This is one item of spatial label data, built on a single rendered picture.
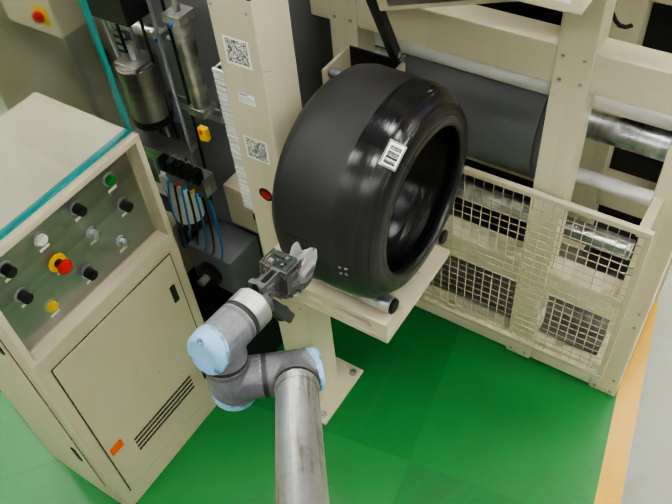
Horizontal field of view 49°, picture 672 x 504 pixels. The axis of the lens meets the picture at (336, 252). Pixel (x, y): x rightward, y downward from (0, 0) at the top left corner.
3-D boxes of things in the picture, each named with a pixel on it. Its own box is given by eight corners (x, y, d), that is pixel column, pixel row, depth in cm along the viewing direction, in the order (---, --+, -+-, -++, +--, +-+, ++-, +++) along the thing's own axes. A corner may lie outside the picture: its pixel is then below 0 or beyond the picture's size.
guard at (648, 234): (366, 276, 279) (356, 131, 227) (368, 273, 280) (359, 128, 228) (600, 380, 242) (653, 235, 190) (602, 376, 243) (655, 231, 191)
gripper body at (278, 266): (304, 258, 154) (269, 293, 146) (305, 287, 159) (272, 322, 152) (274, 244, 157) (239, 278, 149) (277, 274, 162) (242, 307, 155)
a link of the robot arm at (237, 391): (268, 411, 152) (259, 371, 144) (212, 418, 152) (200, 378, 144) (266, 376, 159) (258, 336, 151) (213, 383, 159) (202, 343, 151)
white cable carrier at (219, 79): (243, 207, 215) (211, 68, 180) (254, 196, 218) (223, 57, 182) (256, 212, 213) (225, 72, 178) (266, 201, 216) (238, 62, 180)
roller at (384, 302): (284, 251, 205) (293, 249, 209) (280, 266, 207) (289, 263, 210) (394, 301, 191) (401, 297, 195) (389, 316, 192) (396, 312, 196)
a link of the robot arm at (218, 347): (188, 368, 146) (177, 332, 140) (228, 327, 154) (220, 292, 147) (224, 386, 142) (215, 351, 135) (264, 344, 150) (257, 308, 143)
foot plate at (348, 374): (267, 393, 283) (266, 390, 281) (306, 342, 297) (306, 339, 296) (325, 425, 272) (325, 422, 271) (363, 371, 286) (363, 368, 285)
